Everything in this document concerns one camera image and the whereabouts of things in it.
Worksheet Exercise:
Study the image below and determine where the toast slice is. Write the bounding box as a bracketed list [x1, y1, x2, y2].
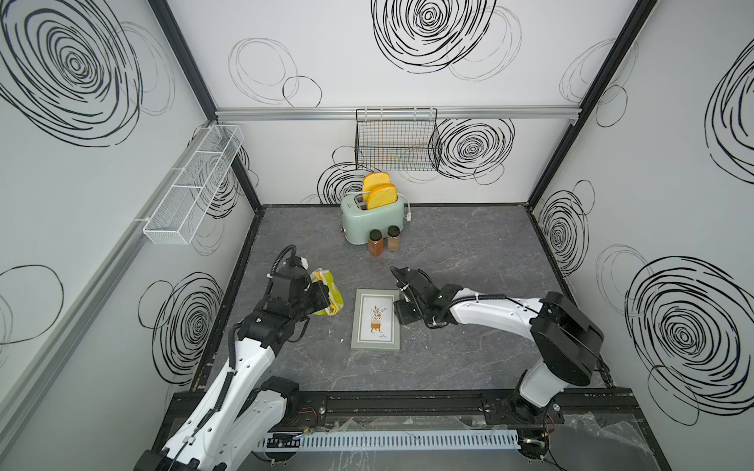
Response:
[361, 172, 392, 192]
[366, 184, 398, 210]

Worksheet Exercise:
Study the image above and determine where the red spice jar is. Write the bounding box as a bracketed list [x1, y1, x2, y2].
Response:
[368, 230, 385, 257]

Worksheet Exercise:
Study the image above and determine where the front toast slice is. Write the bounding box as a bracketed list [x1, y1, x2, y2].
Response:
[366, 184, 398, 210]

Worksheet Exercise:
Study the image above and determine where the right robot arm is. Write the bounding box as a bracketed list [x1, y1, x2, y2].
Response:
[391, 267, 605, 423]

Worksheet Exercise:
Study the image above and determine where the white wire shelf basket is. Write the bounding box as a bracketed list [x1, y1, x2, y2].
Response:
[143, 124, 243, 245]

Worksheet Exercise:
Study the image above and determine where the back toast slice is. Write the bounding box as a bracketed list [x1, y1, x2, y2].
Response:
[361, 172, 392, 192]

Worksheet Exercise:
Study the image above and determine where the mint green toaster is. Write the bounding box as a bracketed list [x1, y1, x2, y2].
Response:
[340, 192, 410, 245]

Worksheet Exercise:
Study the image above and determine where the white slotted cable duct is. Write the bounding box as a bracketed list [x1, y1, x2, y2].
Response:
[253, 430, 522, 453]

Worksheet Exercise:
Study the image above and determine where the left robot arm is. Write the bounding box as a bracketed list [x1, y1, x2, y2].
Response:
[135, 245, 330, 470]

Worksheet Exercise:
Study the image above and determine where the brown spice jar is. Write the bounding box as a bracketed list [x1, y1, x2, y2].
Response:
[387, 226, 401, 252]

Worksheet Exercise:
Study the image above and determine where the green picture frame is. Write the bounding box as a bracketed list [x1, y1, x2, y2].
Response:
[351, 288, 401, 352]

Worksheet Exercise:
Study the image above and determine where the yellow green cloth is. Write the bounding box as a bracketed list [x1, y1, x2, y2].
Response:
[310, 268, 345, 316]

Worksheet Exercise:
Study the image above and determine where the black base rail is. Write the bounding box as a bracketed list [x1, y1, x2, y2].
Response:
[274, 388, 639, 431]

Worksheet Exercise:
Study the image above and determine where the black wire basket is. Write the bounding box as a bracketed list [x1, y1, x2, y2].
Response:
[353, 107, 440, 172]

